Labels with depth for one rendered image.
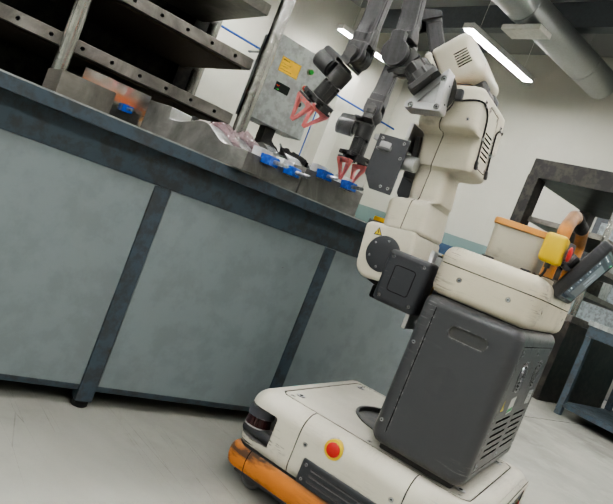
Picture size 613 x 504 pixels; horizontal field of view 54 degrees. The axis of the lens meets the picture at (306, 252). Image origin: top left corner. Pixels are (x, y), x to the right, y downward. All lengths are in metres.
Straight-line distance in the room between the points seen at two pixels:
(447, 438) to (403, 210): 0.62
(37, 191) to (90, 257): 0.22
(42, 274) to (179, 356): 0.49
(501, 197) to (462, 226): 0.75
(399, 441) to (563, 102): 8.44
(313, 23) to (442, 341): 9.10
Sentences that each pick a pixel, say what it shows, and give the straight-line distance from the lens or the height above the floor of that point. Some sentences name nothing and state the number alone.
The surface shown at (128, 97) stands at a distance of 2.54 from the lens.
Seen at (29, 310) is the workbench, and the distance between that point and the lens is 1.74.
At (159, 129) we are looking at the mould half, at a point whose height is 0.83.
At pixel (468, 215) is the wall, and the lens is 9.74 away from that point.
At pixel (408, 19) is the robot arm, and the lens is 1.76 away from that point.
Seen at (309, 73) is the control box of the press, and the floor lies 1.37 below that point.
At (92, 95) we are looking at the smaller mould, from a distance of 1.81.
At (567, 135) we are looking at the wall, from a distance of 9.41.
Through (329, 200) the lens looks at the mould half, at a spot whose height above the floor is 0.82.
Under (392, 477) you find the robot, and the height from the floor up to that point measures 0.26.
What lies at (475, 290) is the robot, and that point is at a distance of 1.46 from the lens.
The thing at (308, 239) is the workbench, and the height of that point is 0.68.
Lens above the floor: 0.75
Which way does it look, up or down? 3 degrees down
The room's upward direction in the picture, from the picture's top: 22 degrees clockwise
